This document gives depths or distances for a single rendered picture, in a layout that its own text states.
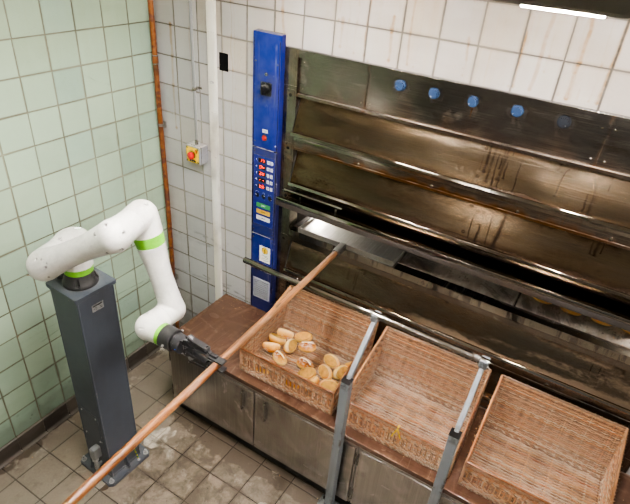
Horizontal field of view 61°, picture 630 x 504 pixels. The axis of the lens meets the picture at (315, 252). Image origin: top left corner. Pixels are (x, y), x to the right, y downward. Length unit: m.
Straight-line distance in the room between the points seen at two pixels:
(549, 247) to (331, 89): 1.15
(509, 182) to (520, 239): 0.25
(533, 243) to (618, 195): 0.36
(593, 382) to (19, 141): 2.72
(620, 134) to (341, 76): 1.12
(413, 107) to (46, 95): 1.62
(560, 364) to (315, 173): 1.42
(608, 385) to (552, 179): 0.94
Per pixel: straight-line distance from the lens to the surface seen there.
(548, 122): 2.20
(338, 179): 2.58
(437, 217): 2.42
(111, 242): 1.95
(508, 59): 2.17
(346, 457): 2.74
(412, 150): 2.36
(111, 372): 2.77
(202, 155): 3.00
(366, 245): 2.77
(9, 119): 2.68
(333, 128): 2.51
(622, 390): 2.66
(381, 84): 2.37
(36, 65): 2.71
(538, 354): 2.63
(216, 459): 3.24
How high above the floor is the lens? 2.60
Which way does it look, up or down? 32 degrees down
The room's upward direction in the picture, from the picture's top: 5 degrees clockwise
